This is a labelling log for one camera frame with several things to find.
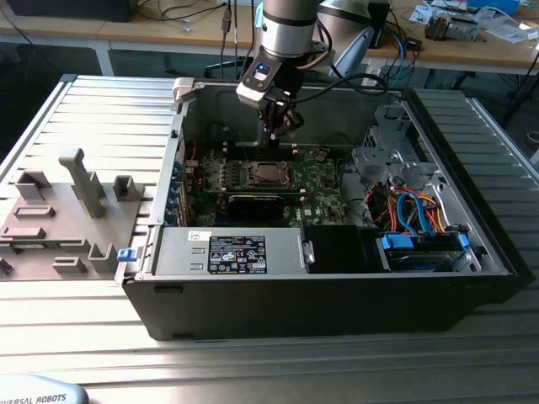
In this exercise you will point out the blue case latch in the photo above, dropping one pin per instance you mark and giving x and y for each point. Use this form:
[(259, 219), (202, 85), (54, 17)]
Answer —
[(125, 255)]

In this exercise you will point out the blue box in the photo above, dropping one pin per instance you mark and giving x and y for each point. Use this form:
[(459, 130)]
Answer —
[(497, 5)]

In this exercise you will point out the heatsink cooler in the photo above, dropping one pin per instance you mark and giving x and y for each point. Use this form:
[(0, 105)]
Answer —
[(438, 26)]

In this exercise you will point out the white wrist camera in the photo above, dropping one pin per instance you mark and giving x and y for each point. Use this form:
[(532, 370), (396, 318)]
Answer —
[(252, 96)]

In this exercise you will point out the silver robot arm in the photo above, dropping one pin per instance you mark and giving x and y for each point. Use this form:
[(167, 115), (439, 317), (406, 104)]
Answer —
[(286, 33)]

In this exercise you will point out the black graphics card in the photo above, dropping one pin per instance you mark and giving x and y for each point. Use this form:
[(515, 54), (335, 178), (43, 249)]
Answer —
[(257, 206)]

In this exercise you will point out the green motherboard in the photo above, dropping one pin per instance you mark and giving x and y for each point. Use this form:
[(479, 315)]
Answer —
[(324, 202)]

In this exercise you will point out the grey power supply unit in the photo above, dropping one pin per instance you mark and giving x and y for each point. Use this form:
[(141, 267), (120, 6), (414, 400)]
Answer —
[(177, 252)]

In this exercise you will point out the black plastic shroud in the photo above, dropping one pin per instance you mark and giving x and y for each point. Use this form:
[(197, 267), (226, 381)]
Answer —
[(337, 248)]

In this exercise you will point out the metal disk bay cage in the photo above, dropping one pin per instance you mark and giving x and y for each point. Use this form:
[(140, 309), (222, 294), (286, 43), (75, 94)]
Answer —
[(370, 164)]

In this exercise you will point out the CPU socket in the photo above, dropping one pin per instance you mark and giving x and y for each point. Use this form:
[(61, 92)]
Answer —
[(290, 182)]

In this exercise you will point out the grey parts rack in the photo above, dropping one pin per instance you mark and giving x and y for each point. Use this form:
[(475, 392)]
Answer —
[(63, 219)]

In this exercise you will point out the black PC case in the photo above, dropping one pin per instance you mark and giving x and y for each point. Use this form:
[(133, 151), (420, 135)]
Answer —
[(252, 307)]

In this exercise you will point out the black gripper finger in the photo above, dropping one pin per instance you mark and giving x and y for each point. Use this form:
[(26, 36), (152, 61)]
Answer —
[(272, 120), (292, 122)]

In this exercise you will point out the black device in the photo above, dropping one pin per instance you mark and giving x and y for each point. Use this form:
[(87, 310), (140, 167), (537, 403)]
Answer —
[(63, 10)]

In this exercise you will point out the wooden desk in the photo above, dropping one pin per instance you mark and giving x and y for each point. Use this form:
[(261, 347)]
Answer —
[(126, 35)]

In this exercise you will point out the silver CPU chip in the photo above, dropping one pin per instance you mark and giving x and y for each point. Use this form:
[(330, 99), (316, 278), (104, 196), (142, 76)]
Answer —
[(268, 172)]

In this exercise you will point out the hard disk in blue carrier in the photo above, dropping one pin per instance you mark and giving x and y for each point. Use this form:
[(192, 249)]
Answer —
[(396, 243)]

